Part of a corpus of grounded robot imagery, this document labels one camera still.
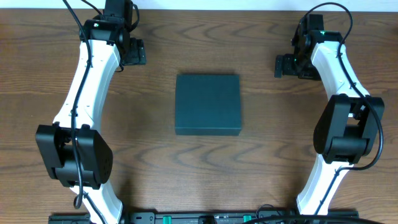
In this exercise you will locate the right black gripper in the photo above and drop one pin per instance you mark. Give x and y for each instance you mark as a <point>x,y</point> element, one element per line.
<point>287,59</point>

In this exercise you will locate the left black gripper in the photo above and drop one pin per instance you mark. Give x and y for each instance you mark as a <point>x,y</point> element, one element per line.
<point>138,51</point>

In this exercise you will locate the dark green box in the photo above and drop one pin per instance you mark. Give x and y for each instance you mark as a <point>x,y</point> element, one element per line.
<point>208,105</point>

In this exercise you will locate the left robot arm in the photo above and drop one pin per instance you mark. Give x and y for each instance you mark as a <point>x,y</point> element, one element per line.
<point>72,147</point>

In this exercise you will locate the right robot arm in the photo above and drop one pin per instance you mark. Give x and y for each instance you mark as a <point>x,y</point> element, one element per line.
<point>351,120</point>

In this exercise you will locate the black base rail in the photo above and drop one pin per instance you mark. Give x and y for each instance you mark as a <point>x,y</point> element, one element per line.
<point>195,218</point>

